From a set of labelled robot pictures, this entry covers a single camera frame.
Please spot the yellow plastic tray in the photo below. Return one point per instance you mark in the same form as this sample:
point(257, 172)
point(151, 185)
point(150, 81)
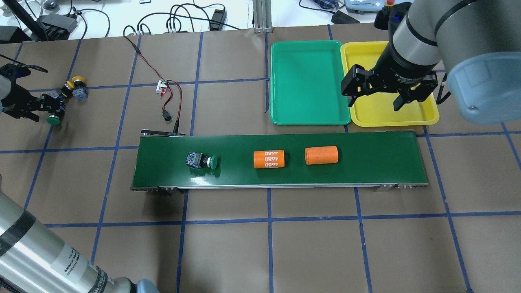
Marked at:
point(377, 110)

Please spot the black inline rocker switch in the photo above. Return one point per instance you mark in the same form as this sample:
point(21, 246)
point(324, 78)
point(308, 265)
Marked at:
point(166, 116)

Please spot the plain orange cylinder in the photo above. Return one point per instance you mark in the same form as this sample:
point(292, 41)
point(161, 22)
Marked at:
point(321, 155)

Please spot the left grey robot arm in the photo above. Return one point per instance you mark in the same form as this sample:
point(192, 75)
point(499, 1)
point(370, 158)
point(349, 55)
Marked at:
point(33, 259)

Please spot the orange cylinder with 4680 print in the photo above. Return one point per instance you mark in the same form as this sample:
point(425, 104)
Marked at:
point(269, 159)

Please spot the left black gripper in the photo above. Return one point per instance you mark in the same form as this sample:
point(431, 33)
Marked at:
point(17, 99)

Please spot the green plastic tray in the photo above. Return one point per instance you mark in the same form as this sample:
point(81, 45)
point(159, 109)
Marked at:
point(305, 84)

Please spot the yellow push button right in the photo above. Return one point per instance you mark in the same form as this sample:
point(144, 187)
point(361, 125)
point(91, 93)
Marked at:
point(79, 88)

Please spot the small white controller board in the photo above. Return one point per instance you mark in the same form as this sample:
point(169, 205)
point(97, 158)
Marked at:
point(162, 87)

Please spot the aluminium frame post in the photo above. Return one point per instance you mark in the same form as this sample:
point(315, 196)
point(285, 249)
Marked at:
point(262, 20)

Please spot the teach pendant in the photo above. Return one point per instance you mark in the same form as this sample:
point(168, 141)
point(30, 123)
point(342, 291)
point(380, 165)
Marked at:
point(366, 6)

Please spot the green push button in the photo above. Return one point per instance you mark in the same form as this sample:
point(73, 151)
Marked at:
point(200, 160)
point(57, 114)

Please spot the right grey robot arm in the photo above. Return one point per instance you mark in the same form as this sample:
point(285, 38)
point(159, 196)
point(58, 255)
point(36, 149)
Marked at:
point(478, 42)

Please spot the black power adapter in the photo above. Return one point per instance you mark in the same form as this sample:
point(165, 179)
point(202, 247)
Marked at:
point(218, 20)

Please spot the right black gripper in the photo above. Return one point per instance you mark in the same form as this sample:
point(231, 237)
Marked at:
point(397, 68)

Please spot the green conveyor belt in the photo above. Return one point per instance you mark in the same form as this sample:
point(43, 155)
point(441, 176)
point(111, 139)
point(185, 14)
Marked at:
point(355, 159)

